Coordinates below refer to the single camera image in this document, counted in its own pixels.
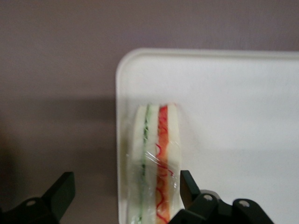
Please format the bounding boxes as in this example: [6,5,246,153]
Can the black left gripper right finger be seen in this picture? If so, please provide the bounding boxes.
[169,170,234,224]

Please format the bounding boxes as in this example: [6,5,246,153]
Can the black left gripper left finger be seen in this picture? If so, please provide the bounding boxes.
[0,172,76,224]

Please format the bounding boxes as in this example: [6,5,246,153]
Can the plastic-wrapped triangle sandwich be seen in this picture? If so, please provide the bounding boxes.
[126,102,183,224]

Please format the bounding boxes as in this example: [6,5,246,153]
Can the cream rectangular plastic tray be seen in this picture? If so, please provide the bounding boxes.
[115,48,299,224]

